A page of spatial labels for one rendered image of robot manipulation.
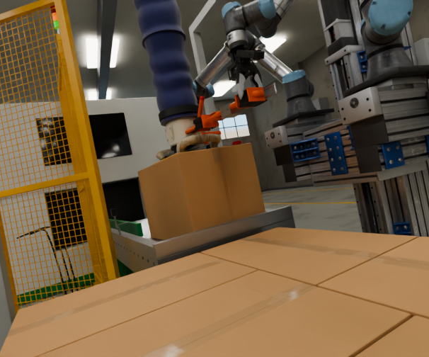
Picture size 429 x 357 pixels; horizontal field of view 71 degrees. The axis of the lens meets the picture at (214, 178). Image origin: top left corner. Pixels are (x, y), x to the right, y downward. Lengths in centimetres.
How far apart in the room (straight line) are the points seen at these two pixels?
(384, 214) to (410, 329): 96
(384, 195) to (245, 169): 60
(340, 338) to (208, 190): 93
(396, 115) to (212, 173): 73
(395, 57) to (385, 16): 17
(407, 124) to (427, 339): 80
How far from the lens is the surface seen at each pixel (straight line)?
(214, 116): 131
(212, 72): 185
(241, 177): 142
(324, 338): 52
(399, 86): 121
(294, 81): 161
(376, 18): 114
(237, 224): 134
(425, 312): 59
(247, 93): 111
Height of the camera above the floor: 80
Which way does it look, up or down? 1 degrees up
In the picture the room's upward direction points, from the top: 11 degrees counter-clockwise
